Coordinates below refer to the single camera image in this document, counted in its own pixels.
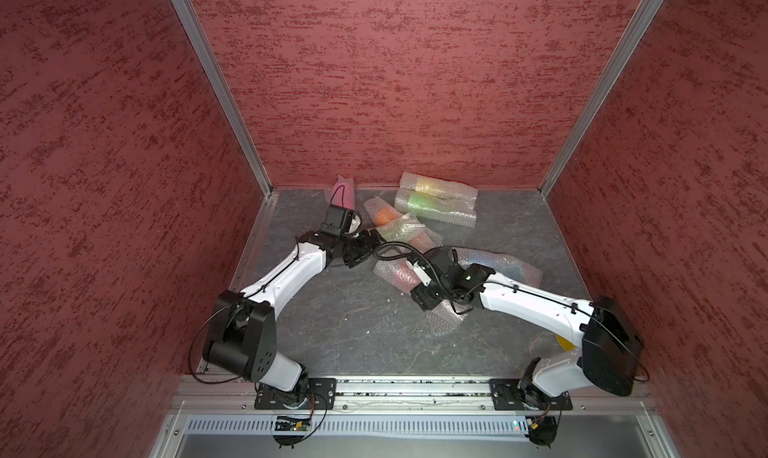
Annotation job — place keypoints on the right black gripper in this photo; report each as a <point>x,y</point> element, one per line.
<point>421,295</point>

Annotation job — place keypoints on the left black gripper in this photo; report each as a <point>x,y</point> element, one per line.
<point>366,245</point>

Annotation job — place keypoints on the clear bubble wrap sheet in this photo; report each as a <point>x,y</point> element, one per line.
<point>442,319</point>

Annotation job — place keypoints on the pink glass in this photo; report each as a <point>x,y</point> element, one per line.
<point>342,193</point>

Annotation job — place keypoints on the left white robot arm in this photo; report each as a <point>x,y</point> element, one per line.
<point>241,334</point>

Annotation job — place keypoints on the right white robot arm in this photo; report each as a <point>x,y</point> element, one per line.
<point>606,347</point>

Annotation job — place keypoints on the orange glass in bubble wrap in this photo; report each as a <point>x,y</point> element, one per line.
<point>387,219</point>

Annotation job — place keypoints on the blue glass in bubble wrap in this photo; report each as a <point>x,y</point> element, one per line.
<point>506,264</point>

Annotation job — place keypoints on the light green glass in bubble wrap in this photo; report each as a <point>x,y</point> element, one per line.
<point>452,211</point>

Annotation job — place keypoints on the yellow glass in bubble wrap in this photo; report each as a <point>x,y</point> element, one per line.
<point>436,187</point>

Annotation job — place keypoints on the yellow cup with pens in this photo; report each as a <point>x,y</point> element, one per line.
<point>564,343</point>

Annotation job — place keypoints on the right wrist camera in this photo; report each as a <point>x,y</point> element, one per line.
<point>422,271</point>

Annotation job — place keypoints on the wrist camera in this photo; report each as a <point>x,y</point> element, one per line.
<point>338,221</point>
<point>422,271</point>

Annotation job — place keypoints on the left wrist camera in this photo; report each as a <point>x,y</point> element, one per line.
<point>338,221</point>

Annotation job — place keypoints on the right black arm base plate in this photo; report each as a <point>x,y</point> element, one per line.
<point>509,395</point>

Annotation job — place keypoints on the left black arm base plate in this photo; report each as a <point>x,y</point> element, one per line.
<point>310,394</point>

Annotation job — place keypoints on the aluminium front rail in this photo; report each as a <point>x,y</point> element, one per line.
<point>421,394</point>

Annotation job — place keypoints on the white perforated cable duct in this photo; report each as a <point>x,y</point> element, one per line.
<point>395,426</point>

